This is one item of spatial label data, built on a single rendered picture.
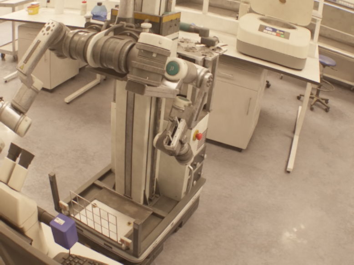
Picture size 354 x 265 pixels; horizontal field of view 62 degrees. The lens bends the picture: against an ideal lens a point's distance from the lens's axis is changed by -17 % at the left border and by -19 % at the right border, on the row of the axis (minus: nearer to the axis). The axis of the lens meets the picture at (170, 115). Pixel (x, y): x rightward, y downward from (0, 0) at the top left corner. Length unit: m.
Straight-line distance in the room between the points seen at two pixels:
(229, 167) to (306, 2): 1.62
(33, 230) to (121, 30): 0.84
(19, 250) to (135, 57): 0.84
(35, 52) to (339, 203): 2.54
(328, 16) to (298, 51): 2.34
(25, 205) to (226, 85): 2.23
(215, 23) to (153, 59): 2.26
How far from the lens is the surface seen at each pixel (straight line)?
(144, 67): 1.18
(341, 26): 4.96
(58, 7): 3.95
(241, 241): 2.33
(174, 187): 2.04
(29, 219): 1.03
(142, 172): 1.84
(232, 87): 2.89
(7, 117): 1.47
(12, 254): 0.60
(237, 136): 3.06
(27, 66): 1.40
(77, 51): 1.37
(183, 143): 1.52
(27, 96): 1.46
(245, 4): 3.66
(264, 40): 2.68
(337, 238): 2.63
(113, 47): 1.26
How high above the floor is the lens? 1.70
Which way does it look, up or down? 28 degrees down
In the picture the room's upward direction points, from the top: 6 degrees clockwise
